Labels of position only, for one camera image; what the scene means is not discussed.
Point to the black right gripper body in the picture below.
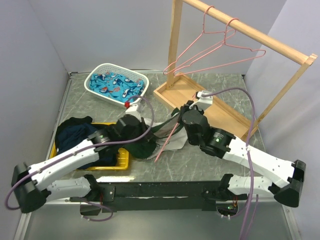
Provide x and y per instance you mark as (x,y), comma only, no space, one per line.
(189,106)

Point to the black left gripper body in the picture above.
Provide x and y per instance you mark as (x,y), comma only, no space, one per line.
(139,132)

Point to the white and green t-shirt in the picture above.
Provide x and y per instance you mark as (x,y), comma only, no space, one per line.
(149,149)

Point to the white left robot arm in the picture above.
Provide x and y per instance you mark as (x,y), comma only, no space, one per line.
(39,183)

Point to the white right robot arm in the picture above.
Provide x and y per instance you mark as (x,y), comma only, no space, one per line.
(281,179)

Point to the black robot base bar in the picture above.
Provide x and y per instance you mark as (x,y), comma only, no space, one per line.
(151,196)

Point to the yellow plastic tray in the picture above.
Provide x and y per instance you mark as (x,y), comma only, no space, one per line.
(119,161)

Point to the blue shark print cloth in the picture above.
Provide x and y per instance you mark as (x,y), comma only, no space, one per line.
(116,86)

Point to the wooden clothes rack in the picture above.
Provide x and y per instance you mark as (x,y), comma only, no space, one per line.
(225,112)

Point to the white perforated plastic basket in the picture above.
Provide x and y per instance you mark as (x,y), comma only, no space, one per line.
(108,67)

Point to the dark navy clothes pile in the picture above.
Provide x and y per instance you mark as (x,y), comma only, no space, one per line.
(73,131)

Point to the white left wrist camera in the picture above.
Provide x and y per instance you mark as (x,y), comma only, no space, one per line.
(133,109)

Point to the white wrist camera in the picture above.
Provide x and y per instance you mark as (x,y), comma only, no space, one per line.
(203,102)
(133,109)

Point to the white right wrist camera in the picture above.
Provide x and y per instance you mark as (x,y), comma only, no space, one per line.
(203,102)

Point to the aluminium rail frame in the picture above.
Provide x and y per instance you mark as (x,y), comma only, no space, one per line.
(61,220)

